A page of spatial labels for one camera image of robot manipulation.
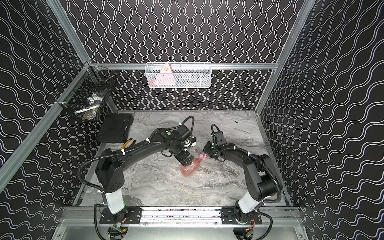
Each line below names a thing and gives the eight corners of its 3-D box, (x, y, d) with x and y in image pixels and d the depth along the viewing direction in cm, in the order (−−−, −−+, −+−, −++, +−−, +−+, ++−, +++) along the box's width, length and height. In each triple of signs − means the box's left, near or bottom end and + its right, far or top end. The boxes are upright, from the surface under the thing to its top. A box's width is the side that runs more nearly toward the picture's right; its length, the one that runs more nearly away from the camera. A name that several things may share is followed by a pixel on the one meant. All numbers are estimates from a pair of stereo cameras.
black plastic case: (93, 143, 104) (88, 138, 98) (106, 119, 118) (102, 113, 113) (125, 144, 104) (122, 138, 98) (134, 119, 118) (131, 113, 113)
